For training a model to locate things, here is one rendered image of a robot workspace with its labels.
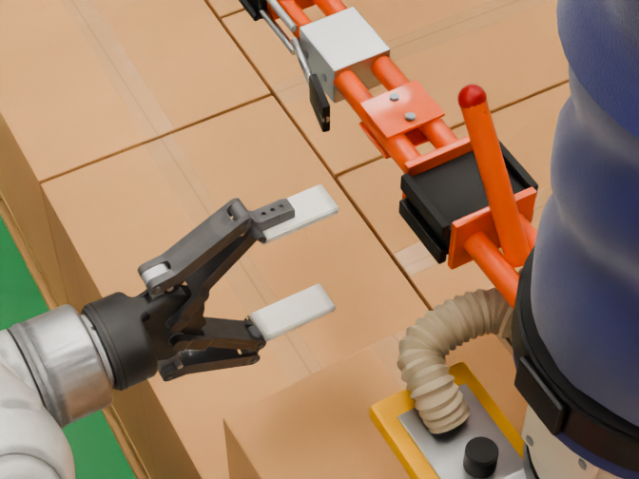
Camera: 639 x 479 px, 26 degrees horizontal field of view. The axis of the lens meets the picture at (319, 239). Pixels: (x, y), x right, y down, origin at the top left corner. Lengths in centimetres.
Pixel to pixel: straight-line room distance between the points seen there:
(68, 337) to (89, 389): 4
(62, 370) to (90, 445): 141
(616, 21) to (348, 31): 63
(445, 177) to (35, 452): 48
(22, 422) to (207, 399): 98
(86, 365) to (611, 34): 53
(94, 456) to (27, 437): 158
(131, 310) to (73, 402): 8
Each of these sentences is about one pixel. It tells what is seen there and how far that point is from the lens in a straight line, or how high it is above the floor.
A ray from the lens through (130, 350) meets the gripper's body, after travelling 110.
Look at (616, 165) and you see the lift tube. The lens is 79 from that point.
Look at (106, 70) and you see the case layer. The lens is 228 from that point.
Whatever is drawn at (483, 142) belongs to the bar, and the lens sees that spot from 113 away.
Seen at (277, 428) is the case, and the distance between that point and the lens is 136.
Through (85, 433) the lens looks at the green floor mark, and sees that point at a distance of 250.
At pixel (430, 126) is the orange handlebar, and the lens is 126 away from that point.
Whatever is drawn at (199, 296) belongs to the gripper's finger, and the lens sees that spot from 110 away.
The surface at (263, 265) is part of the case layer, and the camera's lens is 199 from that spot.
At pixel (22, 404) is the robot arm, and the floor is 135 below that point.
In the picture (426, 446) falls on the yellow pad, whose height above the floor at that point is 110.
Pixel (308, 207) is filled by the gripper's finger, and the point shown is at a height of 127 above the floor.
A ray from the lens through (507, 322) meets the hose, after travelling 119.
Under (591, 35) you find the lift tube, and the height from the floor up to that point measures 162.
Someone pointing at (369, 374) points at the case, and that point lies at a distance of 140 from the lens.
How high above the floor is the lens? 212
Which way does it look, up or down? 51 degrees down
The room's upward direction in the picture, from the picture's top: straight up
